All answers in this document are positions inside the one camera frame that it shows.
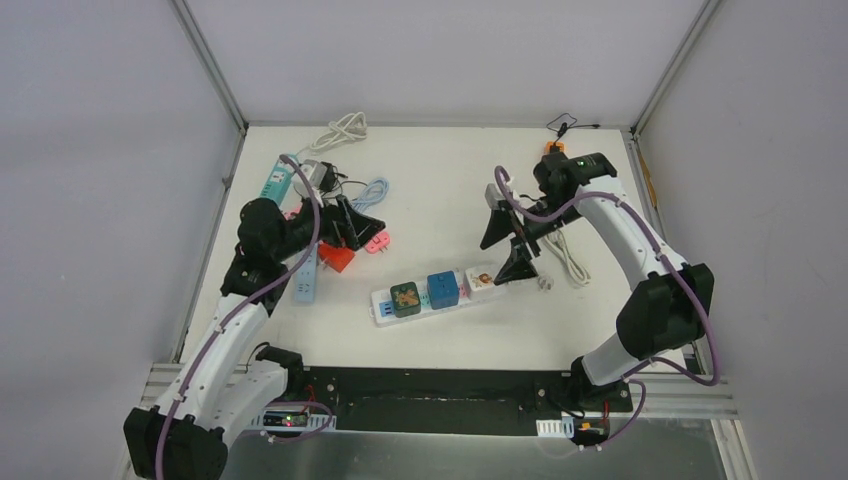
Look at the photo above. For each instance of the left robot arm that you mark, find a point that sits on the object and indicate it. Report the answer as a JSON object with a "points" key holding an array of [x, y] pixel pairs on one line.
{"points": [[190, 429]]}

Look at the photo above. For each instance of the black power adapter with cable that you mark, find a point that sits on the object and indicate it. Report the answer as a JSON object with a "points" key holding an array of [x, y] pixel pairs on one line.
{"points": [[337, 182]]}

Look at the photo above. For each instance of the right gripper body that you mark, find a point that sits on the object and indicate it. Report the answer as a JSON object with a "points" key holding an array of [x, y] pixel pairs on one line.
{"points": [[533, 228]]}

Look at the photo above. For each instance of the teal power strip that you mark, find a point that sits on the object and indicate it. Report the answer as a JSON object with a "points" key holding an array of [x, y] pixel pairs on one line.
{"points": [[278, 183]]}

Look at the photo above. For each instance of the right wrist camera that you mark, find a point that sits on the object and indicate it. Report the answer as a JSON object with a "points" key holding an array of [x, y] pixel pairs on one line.
{"points": [[493, 196]]}

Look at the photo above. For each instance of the pink square plug adapter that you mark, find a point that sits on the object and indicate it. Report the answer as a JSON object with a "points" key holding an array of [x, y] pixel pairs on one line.
{"points": [[379, 243]]}

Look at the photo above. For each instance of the white cube adapter bear print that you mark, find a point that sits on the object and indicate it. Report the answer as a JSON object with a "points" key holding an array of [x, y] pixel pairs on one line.
{"points": [[480, 278]]}

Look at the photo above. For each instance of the dark green cube adapter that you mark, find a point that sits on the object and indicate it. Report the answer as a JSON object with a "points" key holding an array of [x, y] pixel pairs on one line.
{"points": [[405, 299]]}

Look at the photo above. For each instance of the white long power strip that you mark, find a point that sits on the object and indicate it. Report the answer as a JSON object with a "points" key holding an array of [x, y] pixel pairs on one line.
{"points": [[381, 312]]}

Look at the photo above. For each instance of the red cube adapter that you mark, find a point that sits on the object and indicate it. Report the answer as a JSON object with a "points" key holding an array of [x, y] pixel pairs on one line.
{"points": [[335, 258]]}

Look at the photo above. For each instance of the orange power strip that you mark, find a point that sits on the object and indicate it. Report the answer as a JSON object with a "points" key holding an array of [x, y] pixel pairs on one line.
{"points": [[554, 147]]}

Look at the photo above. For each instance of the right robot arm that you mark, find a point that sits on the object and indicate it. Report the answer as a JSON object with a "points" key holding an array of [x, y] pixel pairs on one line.
{"points": [[670, 297]]}

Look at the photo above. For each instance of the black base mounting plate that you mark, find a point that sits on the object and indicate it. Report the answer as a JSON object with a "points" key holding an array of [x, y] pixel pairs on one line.
{"points": [[440, 401]]}

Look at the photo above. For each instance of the blue cube adapter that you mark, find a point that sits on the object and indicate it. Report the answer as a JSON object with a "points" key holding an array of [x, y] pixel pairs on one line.
{"points": [[443, 290]]}

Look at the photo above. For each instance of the light blue power strip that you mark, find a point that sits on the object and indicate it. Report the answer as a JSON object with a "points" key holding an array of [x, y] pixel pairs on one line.
{"points": [[305, 282]]}

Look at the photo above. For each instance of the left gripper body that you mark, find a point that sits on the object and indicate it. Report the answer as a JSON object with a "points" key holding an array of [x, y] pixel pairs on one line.
{"points": [[340, 224]]}

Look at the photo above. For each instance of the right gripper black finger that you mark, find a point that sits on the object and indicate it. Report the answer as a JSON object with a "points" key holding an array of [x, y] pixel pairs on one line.
{"points": [[518, 265], [499, 227]]}

